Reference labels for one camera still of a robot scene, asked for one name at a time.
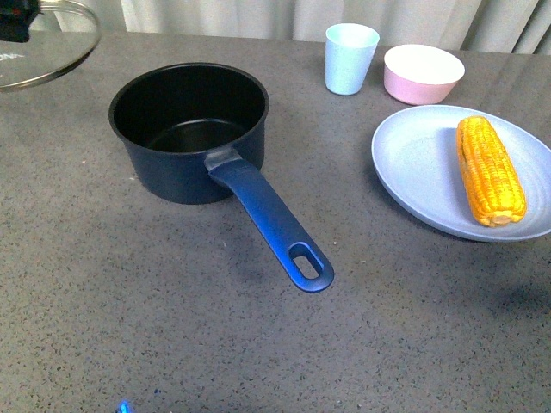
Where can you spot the dark blue saucepan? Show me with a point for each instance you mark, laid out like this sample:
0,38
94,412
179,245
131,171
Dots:
194,133

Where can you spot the yellow corn cob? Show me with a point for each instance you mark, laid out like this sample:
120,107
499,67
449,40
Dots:
494,192

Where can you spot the pink bowl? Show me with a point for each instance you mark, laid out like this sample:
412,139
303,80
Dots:
420,74

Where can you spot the light blue plate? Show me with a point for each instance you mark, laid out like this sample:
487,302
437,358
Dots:
415,158

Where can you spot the light blue cup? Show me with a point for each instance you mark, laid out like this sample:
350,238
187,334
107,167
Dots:
349,50

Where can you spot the white curtain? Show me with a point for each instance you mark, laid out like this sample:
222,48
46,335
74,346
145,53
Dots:
482,26

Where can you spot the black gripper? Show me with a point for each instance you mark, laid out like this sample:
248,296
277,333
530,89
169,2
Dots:
16,16

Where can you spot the glass lid blue knob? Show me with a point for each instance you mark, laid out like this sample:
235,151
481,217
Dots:
62,36

